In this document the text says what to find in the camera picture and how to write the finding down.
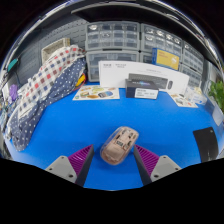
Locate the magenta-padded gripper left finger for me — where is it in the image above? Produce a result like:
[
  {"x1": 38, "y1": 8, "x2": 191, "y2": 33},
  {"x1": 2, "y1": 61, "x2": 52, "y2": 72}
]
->
[{"x1": 45, "y1": 144, "x2": 95, "y2": 187}]

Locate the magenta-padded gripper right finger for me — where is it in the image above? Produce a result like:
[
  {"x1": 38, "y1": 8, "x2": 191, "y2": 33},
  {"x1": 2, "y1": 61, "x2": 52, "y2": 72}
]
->
[{"x1": 134, "y1": 144, "x2": 183, "y2": 186}]

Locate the black mouse pad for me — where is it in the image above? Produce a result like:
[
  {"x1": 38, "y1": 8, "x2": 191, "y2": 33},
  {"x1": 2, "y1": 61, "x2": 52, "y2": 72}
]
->
[{"x1": 192, "y1": 126, "x2": 219, "y2": 163}]

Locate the small black labelled box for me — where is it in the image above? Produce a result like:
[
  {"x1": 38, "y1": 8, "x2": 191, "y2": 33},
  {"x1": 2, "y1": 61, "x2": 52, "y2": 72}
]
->
[{"x1": 125, "y1": 78, "x2": 160, "y2": 100}]

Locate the clear plastic glove box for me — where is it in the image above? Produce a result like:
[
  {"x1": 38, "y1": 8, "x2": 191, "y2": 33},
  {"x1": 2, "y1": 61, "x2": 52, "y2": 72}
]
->
[{"x1": 184, "y1": 86, "x2": 208, "y2": 106}]

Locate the small purple object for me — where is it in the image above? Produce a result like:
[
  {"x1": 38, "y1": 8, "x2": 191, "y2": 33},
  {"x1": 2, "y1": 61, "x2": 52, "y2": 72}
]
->
[{"x1": 8, "y1": 84, "x2": 18, "y2": 101}]

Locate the red checked cloth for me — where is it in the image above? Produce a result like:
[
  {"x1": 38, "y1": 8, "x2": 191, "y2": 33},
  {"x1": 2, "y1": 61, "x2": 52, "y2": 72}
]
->
[{"x1": 18, "y1": 44, "x2": 87, "y2": 111}]

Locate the green plant in white pot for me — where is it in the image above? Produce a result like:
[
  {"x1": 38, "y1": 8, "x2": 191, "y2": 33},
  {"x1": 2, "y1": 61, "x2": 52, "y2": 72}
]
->
[{"x1": 207, "y1": 79, "x2": 224, "y2": 127}]

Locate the long white keyboard box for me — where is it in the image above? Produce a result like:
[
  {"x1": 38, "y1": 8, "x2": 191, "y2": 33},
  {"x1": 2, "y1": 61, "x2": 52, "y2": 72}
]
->
[{"x1": 98, "y1": 60, "x2": 190, "y2": 96}]

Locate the yellow flat box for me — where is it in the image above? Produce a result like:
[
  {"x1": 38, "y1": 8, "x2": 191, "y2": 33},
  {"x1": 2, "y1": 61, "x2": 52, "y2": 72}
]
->
[{"x1": 151, "y1": 47, "x2": 181, "y2": 71}]

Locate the beige framed crate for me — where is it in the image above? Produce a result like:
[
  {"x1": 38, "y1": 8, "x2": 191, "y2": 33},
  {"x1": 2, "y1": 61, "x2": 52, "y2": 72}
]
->
[{"x1": 41, "y1": 37, "x2": 72, "y2": 64}]

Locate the dark wall shelf unit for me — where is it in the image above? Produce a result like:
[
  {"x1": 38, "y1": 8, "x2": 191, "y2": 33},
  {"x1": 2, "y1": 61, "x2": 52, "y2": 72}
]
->
[{"x1": 71, "y1": 1, "x2": 221, "y2": 44}]

